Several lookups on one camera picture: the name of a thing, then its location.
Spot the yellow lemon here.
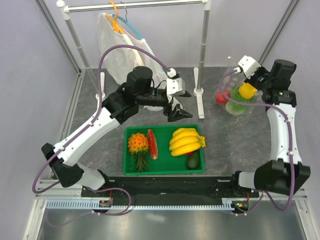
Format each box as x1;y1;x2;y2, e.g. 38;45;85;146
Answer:
238;82;258;100

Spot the clear dotted zip top bag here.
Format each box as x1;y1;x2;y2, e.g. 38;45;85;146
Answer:
211;55;263;117

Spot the red tomato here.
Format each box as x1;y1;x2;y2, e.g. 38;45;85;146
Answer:
215;91;229;106

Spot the green plastic lettuce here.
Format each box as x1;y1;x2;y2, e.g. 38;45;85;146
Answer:
224;85;258;117

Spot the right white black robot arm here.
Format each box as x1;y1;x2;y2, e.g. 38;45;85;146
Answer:
229;55;311;197

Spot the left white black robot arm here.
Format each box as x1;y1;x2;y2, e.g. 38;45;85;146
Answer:
41;66;192;197

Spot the yellow banana bunch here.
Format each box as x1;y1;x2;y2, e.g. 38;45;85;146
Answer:
169;127;206;157

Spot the red watermelon slice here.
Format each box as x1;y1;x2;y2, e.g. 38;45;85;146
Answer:
147;129;159;160

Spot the red fruit under bananas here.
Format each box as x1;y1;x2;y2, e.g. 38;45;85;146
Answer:
185;151;194;156

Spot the orange plastic pineapple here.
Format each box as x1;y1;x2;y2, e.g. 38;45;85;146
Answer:
127;132;149;172

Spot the dark green avocado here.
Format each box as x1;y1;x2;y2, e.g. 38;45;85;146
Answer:
186;151;200;170

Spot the green plastic tray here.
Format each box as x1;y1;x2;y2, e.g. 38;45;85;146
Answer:
123;124;205;176

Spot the white garment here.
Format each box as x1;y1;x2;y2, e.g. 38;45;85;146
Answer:
96;12;186;113

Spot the orange clothes hanger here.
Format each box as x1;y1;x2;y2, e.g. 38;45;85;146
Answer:
104;0;125;35

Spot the teal clothes hanger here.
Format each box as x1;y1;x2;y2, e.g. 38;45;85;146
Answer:
111;1;146;42

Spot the silver white clothes rack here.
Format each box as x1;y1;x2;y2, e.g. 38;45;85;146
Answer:
56;0;212;119

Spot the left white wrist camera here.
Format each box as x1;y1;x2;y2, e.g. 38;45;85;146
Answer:
166;77;186;97

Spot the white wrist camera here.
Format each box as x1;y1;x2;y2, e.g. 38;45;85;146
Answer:
234;55;261;79
166;77;186;97

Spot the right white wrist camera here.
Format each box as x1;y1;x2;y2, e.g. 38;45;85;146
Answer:
234;55;261;79

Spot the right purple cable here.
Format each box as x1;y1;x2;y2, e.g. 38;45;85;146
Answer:
218;68;294;212

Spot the purple cable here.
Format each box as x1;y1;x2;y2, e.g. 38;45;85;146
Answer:
218;68;294;212
31;44;176;195

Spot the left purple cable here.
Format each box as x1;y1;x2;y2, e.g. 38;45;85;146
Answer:
31;44;176;195

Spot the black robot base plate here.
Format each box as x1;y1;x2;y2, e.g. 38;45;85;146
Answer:
80;175;260;207

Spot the white slotted cable duct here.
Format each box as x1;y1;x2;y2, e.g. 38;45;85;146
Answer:
45;198;236;211

